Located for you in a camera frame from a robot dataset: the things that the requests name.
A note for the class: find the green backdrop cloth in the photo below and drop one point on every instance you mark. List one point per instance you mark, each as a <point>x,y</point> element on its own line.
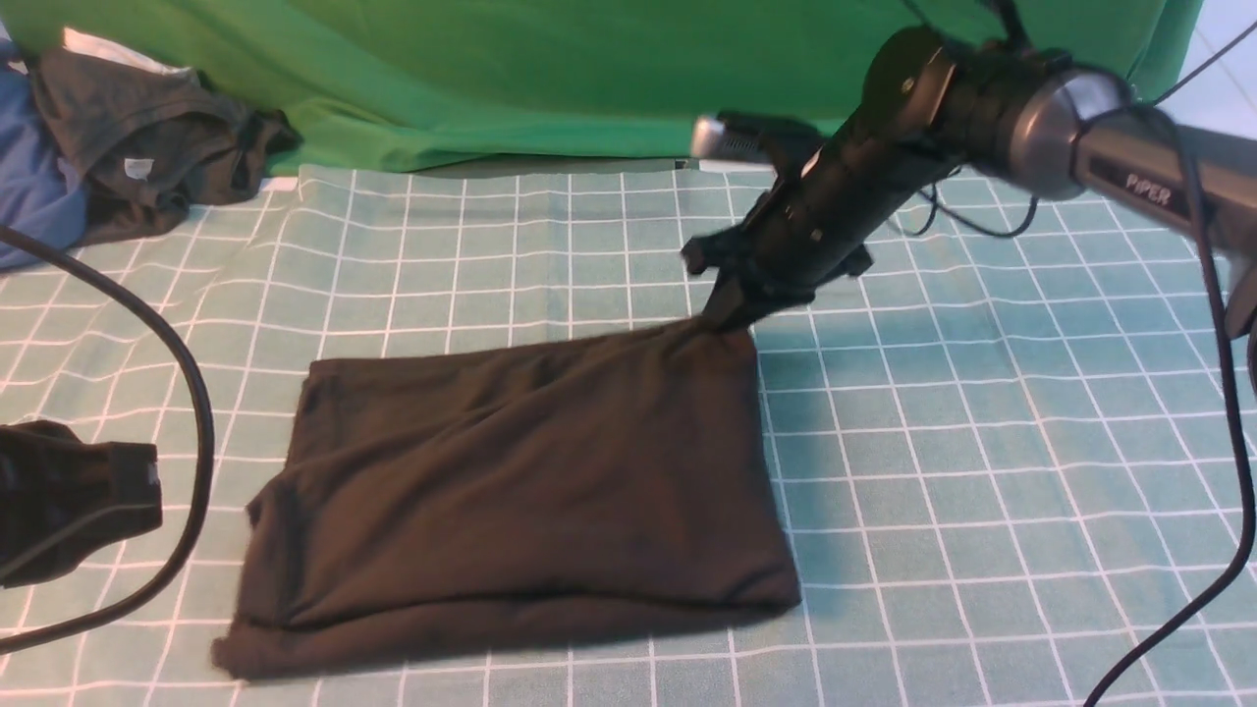
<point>398,86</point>

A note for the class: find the dark gray long-sleeve top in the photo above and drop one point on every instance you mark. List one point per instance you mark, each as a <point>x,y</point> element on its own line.
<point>570,492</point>

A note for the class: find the white cloth behind pile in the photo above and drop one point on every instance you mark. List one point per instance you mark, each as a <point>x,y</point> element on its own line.
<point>105,49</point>

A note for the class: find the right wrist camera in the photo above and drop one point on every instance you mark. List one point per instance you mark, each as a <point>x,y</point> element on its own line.
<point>742,138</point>

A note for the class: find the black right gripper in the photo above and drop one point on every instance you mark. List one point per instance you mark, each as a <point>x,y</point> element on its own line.
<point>811,225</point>

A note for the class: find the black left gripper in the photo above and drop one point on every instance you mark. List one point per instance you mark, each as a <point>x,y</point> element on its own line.
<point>62,499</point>

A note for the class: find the gray right robot arm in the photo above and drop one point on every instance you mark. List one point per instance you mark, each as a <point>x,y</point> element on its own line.
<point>931,103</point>

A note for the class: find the blue crumpled garment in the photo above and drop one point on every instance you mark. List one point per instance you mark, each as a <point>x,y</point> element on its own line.
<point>41,194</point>

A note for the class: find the crumpled dark gray shirt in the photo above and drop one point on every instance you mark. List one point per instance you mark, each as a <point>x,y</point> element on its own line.
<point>149,148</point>

